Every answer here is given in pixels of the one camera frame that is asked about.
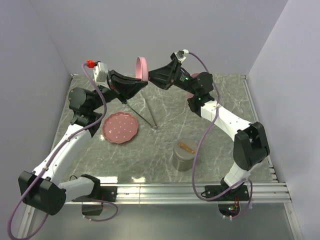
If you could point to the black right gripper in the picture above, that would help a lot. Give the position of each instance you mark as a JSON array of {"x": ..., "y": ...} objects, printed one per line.
[{"x": 164, "y": 77}]

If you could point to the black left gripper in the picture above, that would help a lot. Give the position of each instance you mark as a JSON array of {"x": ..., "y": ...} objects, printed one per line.
[{"x": 124, "y": 88}]

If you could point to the pink round lid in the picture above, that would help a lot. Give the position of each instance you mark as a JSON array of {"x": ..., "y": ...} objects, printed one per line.
[{"x": 141, "y": 69}]

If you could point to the pink cylindrical container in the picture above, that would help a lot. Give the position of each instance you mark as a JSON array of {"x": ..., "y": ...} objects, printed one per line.
[{"x": 193, "y": 75}]

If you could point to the pink polka dot plate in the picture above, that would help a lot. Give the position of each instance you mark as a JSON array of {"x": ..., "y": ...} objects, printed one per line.
[{"x": 120, "y": 127}]

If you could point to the metal tongs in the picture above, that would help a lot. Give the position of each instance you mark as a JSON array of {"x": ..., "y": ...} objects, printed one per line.
[{"x": 140, "y": 106}]

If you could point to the grey round lid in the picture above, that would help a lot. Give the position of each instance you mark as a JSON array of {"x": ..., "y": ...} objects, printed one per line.
[{"x": 185, "y": 149}]

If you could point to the grey cylindrical container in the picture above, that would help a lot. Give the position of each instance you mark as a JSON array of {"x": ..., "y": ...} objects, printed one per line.
[{"x": 182, "y": 164}]

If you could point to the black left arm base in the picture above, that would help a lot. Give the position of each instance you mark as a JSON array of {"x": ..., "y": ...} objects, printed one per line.
[{"x": 99, "y": 208}]

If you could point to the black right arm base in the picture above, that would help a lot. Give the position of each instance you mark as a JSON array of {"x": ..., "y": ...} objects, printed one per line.
[{"x": 231, "y": 204}]

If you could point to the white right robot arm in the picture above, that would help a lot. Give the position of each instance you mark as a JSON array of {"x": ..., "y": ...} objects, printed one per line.
[{"x": 250, "y": 143}]

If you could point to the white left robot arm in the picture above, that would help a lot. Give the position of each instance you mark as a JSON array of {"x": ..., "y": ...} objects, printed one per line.
[{"x": 42, "y": 188}]

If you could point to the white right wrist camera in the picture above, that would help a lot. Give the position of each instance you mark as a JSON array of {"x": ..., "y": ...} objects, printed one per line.
[{"x": 181, "y": 55}]

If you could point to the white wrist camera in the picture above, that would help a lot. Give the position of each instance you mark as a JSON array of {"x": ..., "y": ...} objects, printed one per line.
[
  {"x": 181, "y": 55},
  {"x": 100, "y": 71}
]

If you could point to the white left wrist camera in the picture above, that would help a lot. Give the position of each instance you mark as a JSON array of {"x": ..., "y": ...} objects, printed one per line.
[{"x": 100, "y": 71}]

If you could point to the aluminium front rail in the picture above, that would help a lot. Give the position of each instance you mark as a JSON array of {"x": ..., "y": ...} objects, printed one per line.
[{"x": 173, "y": 212}]

